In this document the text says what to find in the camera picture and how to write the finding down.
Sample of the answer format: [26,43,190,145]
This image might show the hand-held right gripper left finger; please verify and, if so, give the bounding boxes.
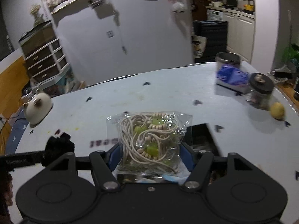
[48,143,123,191]

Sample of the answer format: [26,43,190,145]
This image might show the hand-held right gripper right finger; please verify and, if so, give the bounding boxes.
[181,143,247,191]

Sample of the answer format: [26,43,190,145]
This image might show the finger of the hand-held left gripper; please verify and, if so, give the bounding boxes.
[0,150,47,172]

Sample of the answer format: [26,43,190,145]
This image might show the black box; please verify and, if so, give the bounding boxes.
[186,122,222,159]

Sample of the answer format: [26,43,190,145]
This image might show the black fluffy scrunchie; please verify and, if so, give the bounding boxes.
[42,133,75,167]

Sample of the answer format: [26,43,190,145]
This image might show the packet of beige hair ties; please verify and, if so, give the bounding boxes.
[106,112,193,178]

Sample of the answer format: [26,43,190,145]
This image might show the person's left hand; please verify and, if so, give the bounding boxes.
[0,171,13,207]

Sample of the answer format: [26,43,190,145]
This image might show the white and blue packet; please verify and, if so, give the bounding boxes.
[164,173,190,183]

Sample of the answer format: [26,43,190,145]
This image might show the blue cushion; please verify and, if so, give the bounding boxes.
[5,114,31,154]

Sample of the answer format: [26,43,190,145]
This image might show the white cat-shaped teapot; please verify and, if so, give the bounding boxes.
[23,89,53,125]

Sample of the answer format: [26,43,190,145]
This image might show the patterned colourful cloth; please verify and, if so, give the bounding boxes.
[30,68,86,96]

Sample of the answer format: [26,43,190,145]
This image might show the blue tissue pack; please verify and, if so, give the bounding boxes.
[215,65,250,93]

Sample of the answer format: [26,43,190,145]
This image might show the glass jar with black lid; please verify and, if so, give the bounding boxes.
[246,73,274,111]

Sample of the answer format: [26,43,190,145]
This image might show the white drawer cabinet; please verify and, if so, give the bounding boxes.
[23,36,68,81]

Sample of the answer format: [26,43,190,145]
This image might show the yellow lemon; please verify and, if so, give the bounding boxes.
[270,102,286,120]

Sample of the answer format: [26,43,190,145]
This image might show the round metal tin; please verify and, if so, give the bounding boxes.
[215,52,241,71]

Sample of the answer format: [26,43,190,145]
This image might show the printed paper bag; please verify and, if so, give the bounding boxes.
[192,35,208,59]

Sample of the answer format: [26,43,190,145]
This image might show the black laundry bin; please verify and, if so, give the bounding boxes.
[194,20,228,57]

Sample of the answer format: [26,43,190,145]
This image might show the glass terrarium tank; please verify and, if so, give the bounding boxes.
[18,21,55,56]

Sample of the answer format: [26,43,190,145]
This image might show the white kitchen cabinets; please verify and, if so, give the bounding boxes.
[207,7,255,63]

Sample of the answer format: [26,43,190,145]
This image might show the white washing machine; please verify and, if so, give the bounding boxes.
[207,9,224,21]

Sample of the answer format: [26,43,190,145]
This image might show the green plant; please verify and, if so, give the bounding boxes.
[281,44,299,73]

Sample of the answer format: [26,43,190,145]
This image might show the dried flower bunch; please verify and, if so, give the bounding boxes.
[30,3,44,25]

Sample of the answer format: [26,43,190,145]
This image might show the hanging white plush sheep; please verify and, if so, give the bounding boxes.
[172,2,186,13]

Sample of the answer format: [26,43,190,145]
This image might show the wall-mounted clear jar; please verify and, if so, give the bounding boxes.
[89,0,110,10]

